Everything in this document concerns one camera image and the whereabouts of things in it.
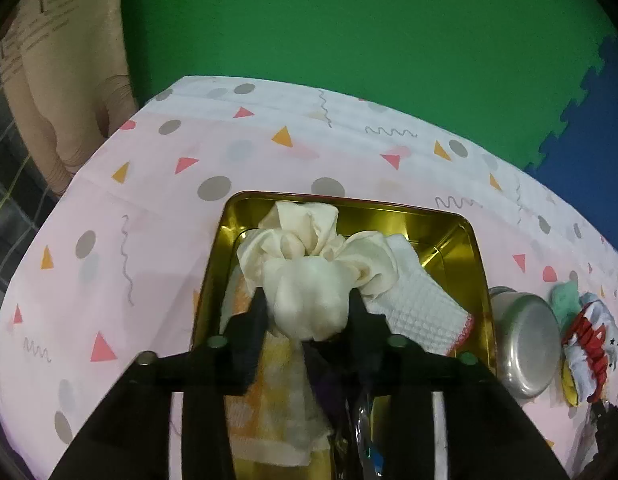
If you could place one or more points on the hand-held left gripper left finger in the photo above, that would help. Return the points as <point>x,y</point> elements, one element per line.
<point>249,340</point>

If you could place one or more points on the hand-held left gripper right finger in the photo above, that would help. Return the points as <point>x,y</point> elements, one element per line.
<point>364,340</point>

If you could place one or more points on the orange checked towel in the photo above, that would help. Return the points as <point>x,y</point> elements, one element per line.
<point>274,385</point>

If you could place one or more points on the white waffle cloth red trim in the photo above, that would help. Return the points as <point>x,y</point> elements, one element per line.
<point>414,310</point>

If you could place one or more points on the cream cloth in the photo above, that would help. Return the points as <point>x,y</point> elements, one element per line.
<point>309,290</point>

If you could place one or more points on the red tin box gold inside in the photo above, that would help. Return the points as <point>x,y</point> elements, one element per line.
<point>439,240</point>

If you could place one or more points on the teal cloth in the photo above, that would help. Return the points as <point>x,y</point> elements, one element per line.
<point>564,300</point>

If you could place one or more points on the yellow soft item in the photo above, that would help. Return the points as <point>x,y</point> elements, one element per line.
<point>569,385</point>

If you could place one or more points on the red and white cloth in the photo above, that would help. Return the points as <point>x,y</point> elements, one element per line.
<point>591,345</point>

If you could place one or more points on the steel bowl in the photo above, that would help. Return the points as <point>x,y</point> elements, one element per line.
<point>524,350</point>

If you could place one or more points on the pink printed tablecloth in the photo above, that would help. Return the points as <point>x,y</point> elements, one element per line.
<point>164,185</point>

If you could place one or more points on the grey plaid blanket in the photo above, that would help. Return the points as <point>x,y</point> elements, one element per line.
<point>9,170</point>

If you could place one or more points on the blue foam mat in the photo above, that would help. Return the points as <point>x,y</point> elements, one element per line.
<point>599,160</point>

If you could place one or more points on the green foam mat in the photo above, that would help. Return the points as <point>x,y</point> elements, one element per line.
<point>339,25</point>

